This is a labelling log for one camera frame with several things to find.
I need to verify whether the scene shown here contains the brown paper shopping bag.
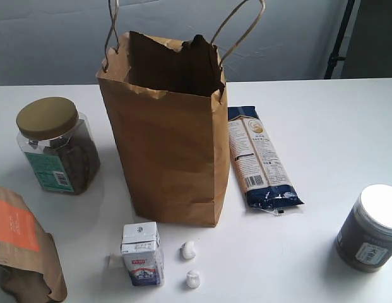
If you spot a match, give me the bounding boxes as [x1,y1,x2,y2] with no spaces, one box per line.
[96,0,266,228]

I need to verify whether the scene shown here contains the small white milk carton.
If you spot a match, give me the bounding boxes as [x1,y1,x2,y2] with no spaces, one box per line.
[121,222,164,286]

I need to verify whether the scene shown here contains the clear jar with gold lid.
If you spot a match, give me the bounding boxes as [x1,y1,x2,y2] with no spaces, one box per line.
[16,97,100,195]

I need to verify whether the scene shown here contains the blue noodle packet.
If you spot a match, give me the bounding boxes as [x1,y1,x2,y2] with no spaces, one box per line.
[228,106,303,215]

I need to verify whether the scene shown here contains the brown pouch with orange label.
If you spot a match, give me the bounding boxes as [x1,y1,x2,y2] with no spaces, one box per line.
[0,186,68,302]

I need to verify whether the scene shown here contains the dark jar with white lid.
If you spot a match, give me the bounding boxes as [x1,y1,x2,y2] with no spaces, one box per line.
[335,184,392,273]

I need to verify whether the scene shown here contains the black light stand pole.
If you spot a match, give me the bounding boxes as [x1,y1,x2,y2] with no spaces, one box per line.
[324,0,355,80]

